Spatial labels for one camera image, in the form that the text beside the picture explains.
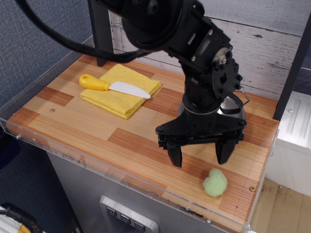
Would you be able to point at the yellow object bottom left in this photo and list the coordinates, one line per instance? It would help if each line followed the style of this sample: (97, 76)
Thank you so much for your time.
(23, 229)

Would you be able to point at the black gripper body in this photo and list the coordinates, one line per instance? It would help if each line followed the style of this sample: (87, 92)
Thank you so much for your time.
(224, 127)

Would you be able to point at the silver toy fridge cabinet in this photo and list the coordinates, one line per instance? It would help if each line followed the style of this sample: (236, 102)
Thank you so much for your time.
(172, 198)

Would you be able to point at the black vertical post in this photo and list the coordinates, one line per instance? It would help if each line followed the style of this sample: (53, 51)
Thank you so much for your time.
(294, 71)
(101, 29)

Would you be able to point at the yellow folded cloth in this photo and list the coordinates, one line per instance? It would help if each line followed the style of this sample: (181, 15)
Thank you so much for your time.
(120, 104)

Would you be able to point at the metal bowl with handles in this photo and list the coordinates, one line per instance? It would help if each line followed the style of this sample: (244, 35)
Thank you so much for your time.
(231, 106)

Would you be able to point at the white aluminium rail block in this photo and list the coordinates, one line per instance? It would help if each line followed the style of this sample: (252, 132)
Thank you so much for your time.
(290, 162)

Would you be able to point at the black vertical post right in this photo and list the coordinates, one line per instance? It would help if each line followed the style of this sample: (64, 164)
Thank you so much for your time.
(294, 71)

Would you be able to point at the black vertical post left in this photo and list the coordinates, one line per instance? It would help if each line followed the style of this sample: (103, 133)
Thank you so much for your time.
(101, 29)

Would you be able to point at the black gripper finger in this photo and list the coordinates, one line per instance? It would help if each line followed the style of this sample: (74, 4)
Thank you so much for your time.
(224, 151)
(175, 154)

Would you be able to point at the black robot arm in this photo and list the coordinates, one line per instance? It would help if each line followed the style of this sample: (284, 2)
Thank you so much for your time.
(181, 29)

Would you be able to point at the silver dispenser panel with buttons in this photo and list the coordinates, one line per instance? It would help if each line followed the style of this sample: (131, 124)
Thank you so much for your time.
(131, 220)

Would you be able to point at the yellow handled white toy knife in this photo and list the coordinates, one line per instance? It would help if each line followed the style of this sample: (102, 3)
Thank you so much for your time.
(90, 82)

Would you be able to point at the green plush broccoli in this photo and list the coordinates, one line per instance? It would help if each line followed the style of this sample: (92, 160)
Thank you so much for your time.
(216, 183)

